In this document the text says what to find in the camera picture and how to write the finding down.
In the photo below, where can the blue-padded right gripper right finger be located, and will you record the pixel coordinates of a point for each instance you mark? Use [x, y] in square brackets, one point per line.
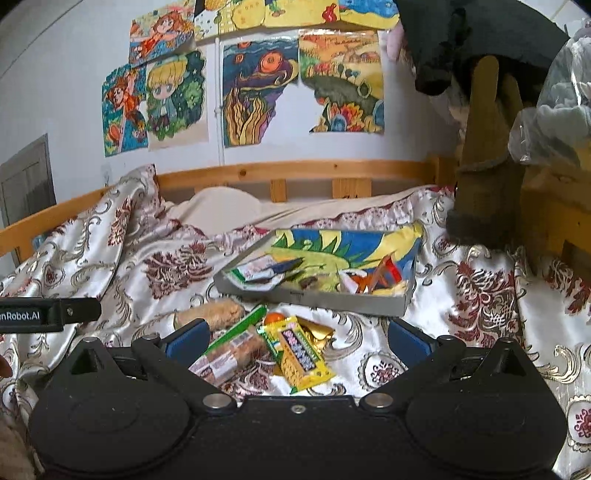
[428, 361]

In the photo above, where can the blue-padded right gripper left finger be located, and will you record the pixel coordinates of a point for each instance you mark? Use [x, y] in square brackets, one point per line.
[167, 361]

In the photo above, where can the bread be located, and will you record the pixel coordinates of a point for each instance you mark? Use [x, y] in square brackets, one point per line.
[236, 349]

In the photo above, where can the orange tangerine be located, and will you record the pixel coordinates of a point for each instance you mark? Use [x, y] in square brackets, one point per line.
[273, 317]

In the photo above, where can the yellow snack packet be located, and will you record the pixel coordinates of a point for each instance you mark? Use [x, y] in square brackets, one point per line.
[299, 360]

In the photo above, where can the person's left hand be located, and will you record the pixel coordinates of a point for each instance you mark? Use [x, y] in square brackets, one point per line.
[5, 368]

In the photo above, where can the clear-wrapped biscuit roll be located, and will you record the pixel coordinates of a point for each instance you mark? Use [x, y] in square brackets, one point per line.
[218, 314]

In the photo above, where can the orange red snack wrapper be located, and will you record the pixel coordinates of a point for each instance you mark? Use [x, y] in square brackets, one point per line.
[386, 279]

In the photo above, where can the grey tray with dinosaur drawing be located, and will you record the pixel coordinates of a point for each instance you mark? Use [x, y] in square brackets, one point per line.
[325, 252]

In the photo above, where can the floral satin bedspread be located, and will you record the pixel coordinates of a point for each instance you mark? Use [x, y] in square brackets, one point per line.
[144, 267]

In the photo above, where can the gold foil snack packet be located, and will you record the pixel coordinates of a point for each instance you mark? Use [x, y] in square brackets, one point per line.
[318, 334]

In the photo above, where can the white green snack packet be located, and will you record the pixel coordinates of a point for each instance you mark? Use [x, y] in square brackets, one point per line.
[263, 273]

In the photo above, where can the cream pillow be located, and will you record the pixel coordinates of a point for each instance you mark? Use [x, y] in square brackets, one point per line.
[219, 210]

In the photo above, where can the brown hanging coat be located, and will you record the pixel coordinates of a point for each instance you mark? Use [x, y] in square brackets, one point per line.
[487, 198]

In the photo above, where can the orange-haired girl drawing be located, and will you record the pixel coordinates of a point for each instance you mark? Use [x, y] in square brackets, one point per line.
[123, 123]

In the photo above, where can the blond boy drawing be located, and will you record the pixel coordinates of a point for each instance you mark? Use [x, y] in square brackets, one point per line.
[176, 101]

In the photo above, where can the clear bag of plush toys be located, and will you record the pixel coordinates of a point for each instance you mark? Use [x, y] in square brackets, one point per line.
[557, 130]

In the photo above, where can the yellow landscape drawing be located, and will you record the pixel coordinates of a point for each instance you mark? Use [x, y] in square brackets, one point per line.
[344, 69]

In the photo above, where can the swirly night seaweed drawing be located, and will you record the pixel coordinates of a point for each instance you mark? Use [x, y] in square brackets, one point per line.
[254, 75]

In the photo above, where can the black hanging jacket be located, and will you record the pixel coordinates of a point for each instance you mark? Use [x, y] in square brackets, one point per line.
[447, 39]

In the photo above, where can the anime girl drawing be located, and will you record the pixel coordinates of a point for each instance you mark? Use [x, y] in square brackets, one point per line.
[160, 32]

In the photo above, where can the pineapple drawing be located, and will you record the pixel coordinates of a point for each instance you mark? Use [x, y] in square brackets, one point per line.
[213, 18]

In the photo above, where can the pink jellyfish drawing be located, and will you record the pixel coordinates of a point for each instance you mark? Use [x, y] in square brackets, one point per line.
[373, 14]

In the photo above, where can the blue sea fish drawing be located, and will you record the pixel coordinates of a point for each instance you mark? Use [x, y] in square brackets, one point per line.
[298, 13]

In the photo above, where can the grey wall panel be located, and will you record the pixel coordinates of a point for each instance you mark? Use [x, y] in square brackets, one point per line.
[26, 182]

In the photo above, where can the wooden bed frame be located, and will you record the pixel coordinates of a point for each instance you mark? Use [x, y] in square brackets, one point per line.
[556, 207]

